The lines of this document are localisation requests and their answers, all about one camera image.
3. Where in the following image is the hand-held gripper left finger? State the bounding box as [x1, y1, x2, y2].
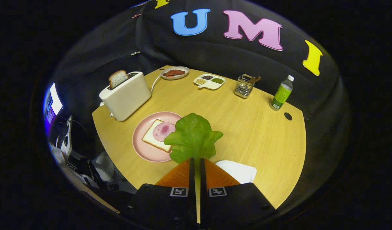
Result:
[127, 157, 196, 229]

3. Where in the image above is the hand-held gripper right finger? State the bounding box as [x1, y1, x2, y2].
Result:
[200, 158, 276, 229]

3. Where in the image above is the green lettuce leaf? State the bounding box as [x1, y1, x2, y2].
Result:
[163, 112, 224, 164]

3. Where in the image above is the toasted bread slice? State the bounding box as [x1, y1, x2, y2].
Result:
[108, 70, 130, 89]

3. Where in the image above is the white square plate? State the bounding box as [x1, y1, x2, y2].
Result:
[215, 160, 257, 184]

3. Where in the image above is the pink round plate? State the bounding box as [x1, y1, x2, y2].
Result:
[132, 111, 184, 163]

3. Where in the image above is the pink ham slice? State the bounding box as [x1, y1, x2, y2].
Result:
[152, 122, 176, 142]

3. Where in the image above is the white bread slice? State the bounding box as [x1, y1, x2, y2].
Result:
[141, 119, 173, 153]

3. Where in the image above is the white divided dish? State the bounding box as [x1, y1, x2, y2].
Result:
[193, 73, 226, 90]

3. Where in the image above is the white toaster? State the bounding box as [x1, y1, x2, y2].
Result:
[99, 71, 152, 122]

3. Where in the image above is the round beige plate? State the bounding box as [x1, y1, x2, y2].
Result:
[160, 66, 190, 80]

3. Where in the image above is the red meat steak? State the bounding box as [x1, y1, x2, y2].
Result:
[163, 69, 186, 77]

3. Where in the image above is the green drink bottle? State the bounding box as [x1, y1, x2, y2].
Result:
[269, 75, 295, 111]

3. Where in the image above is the white desk device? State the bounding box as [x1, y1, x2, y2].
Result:
[57, 115, 73, 157]

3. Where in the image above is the black backdrop cloth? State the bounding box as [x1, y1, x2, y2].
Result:
[49, 0, 346, 150]

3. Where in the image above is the computer monitor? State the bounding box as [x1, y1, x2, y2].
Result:
[43, 82, 63, 127]

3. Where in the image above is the white toaster cable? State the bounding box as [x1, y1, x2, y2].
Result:
[150, 74, 162, 93]

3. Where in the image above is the metal wire holder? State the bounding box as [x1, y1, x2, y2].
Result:
[234, 74, 261, 99]

